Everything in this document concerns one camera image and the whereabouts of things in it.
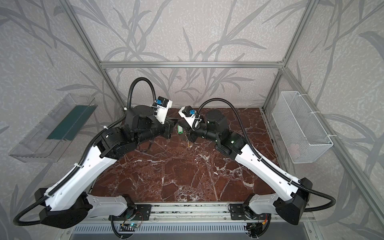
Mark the aluminium mounting rail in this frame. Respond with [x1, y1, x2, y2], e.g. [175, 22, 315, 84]
[61, 201, 316, 224]

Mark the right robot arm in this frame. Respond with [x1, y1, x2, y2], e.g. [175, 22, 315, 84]
[179, 106, 309, 225]

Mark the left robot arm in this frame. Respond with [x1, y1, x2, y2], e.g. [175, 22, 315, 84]
[39, 105, 178, 229]

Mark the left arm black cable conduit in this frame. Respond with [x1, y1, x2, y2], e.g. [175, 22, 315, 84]
[12, 77, 157, 227]

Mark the white wire mesh basket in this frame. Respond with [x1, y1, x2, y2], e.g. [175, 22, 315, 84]
[272, 91, 334, 164]

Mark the aluminium frame corner post right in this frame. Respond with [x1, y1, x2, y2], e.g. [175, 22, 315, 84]
[262, 0, 319, 112]

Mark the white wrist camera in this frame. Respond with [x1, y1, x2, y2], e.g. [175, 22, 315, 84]
[152, 96, 173, 125]
[179, 106, 200, 131]

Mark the key with green tag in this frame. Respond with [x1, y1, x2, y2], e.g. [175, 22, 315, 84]
[177, 125, 184, 135]

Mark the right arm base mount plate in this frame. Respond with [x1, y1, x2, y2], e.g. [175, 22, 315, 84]
[228, 204, 270, 221]

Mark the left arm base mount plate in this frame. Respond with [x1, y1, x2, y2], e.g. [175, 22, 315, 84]
[109, 204, 152, 222]

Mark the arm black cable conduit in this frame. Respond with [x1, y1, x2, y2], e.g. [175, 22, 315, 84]
[12, 77, 157, 227]
[196, 98, 337, 213]

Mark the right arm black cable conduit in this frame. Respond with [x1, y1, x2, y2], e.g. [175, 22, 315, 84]
[196, 98, 337, 213]

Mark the aluminium frame corner post left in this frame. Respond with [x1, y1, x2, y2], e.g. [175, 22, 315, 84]
[59, 0, 126, 109]

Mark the small circuit board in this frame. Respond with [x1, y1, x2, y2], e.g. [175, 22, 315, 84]
[118, 222, 142, 233]
[244, 221, 270, 239]

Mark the aluminium frame corner post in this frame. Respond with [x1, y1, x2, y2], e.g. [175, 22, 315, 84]
[262, 0, 319, 112]
[59, 0, 126, 109]

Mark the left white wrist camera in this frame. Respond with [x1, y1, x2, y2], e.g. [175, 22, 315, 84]
[152, 96, 173, 125]

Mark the small circuit board right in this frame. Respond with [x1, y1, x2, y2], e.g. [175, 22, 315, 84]
[244, 221, 270, 239]

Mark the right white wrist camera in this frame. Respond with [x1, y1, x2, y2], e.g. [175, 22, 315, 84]
[179, 106, 200, 131]

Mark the aluminium frame horizontal bar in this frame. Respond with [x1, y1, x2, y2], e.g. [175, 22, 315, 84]
[100, 61, 283, 69]

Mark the clear plastic wall tray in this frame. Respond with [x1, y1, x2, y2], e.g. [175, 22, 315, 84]
[9, 94, 98, 163]

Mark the small circuit board left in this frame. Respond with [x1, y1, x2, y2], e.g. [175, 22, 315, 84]
[118, 222, 142, 233]

